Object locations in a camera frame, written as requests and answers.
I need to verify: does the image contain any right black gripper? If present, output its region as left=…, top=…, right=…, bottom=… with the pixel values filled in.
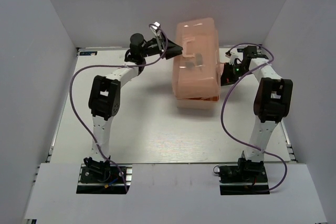
left=217, top=62, right=251, bottom=87

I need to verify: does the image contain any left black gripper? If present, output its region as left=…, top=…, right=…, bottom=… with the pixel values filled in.
left=141, top=31, right=183, bottom=59

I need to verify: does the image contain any stubby green orange screwdriver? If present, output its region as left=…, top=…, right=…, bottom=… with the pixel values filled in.
left=185, top=61, right=195, bottom=69

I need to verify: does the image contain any stubby green grey screwdriver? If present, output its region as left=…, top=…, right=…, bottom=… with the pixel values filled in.
left=195, top=53, right=203, bottom=71

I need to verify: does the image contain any pink plastic toolbox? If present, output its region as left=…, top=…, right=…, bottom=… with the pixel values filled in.
left=172, top=17, right=222, bottom=110

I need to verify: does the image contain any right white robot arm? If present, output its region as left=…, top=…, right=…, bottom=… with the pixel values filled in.
left=221, top=44, right=293, bottom=182

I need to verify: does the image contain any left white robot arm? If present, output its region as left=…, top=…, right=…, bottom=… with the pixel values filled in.
left=84, top=33, right=183, bottom=182

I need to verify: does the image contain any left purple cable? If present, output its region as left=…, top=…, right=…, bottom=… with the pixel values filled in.
left=69, top=23, right=169, bottom=193

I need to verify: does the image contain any purple cable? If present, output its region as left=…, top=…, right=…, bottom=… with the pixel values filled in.
left=220, top=42, right=287, bottom=192
left=69, top=23, right=169, bottom=193

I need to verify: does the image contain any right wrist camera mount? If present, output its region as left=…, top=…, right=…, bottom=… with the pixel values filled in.
left=225, top=50, right=239, bottom=66

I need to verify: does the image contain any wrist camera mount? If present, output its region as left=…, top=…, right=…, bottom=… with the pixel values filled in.
left=149, top=22, right=165, bottom=52
left=225, top=50, right=239, bottom=66

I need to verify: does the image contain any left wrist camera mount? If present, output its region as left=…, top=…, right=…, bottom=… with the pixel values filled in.
left=149, top=22, right=165, bottom=52

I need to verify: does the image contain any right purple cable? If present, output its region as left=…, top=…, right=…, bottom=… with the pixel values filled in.
left=220, top=42, right=287, bottom=192

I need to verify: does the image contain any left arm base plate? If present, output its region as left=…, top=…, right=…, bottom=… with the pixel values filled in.
left=76, top=164, right=132, bottom=195

